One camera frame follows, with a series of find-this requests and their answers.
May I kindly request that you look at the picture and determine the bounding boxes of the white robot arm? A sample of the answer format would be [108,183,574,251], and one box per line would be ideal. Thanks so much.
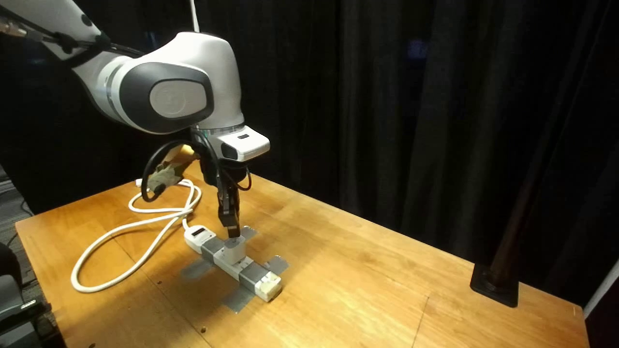
[0,0,268,238]

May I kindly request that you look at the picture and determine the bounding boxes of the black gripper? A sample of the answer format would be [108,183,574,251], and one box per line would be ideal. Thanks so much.
[195,137,249,238]

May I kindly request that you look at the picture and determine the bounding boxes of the grey tape strip near switch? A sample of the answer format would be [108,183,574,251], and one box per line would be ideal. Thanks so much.
[183,224,253,280]

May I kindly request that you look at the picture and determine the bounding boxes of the white power strip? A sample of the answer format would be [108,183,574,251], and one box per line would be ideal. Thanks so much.
[183,224,282,301]

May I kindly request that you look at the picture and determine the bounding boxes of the grey tape strip far end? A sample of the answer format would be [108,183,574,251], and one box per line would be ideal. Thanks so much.
[224,257,288,311]

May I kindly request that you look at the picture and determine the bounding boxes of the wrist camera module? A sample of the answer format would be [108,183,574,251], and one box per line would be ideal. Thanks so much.
[139,141,195,201]

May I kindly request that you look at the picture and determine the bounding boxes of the black curtain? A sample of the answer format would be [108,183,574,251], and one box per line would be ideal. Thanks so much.
[0,0,617,303]

